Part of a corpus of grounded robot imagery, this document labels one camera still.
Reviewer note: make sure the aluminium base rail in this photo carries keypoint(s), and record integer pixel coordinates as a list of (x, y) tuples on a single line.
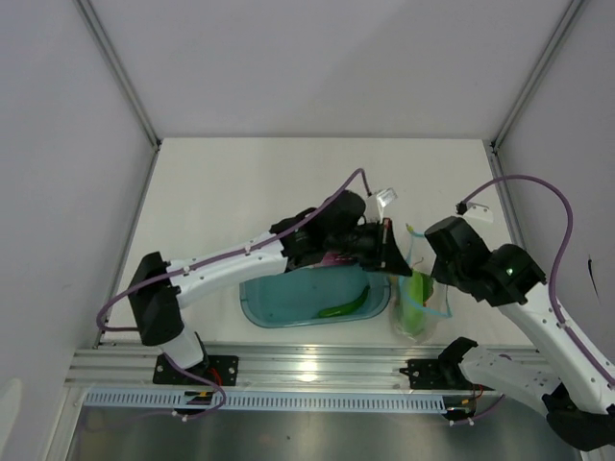
[(312, 368)]

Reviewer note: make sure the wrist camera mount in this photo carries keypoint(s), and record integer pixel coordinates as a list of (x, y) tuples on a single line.
[(377, 202), (474, 211)]

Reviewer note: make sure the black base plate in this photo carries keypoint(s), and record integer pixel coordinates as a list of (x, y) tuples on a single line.
[(429, 374), (222, 370)]

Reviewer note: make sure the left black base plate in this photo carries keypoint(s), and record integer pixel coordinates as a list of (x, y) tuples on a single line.
[(222, 370)]

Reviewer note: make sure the white slotted cable duct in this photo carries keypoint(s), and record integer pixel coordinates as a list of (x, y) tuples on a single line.
[(276, 401)]

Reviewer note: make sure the light green bitter gourd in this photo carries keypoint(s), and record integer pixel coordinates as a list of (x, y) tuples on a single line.
[(414, 291)]

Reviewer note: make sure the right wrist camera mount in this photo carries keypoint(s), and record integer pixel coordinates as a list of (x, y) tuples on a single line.
[(474, 211)]

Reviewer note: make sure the dark green chili pepper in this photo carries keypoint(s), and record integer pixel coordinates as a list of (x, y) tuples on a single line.
[(346, 308)]

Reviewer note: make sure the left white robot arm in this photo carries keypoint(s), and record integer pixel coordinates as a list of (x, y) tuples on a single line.
[(161, 289)]

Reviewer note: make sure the purple eggplant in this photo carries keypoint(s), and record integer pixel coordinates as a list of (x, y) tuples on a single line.
[(333, 260)]

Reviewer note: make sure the left aluminium frame post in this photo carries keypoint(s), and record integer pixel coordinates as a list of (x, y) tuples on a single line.
[(103, 42)]

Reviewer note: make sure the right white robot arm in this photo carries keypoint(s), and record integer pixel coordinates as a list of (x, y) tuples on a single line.
[(577, 397)]

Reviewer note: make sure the teal plastic tray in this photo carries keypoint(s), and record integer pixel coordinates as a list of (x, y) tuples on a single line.
[(293, 299)]

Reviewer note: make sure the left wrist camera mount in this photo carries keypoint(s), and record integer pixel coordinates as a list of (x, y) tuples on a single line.
[(377, 202)]

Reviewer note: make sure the clear zip top bag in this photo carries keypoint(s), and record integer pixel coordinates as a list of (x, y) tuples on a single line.
[(438, 306)]

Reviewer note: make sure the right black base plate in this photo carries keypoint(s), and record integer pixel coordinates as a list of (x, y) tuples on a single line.
[(429, 374)]

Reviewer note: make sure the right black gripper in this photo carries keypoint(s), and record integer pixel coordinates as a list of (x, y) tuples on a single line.
[(440, 274)]

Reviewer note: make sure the right aluminium frame post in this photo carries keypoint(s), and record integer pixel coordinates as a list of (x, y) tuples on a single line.
[(546, 57)]

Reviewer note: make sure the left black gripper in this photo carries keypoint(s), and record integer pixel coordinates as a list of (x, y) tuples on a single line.
[(386, 254)]

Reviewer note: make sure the aluminium frame post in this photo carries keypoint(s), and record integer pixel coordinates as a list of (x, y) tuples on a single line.
[(546, 57), (103, 42)]

